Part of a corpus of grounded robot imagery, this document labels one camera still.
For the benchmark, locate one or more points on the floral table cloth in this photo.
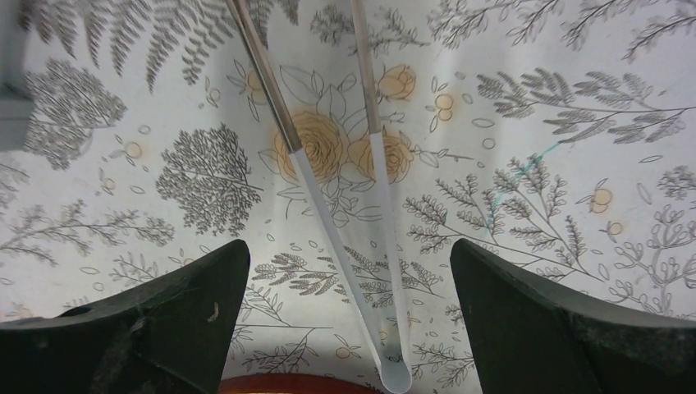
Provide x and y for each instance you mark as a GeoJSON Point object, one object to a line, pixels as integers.
{"type": "Point", "coordinates": [559, 135]}

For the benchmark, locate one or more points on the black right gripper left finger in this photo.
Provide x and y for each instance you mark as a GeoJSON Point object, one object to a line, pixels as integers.
{"type": "Point", "coordinates": [167, 335]}

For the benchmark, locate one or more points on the metal tongs with clear tips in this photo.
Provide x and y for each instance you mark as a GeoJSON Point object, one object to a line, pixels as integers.
{"type": "Point", "coordinates": [329, 145]}

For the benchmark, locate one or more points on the round red plate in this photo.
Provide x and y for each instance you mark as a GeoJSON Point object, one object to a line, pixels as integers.
{"type": "Point", "coordinates": [294, 383]}

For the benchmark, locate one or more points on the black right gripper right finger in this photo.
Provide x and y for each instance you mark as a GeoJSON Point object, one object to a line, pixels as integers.
{"type": "Point", "coordinates": [529, 334]}

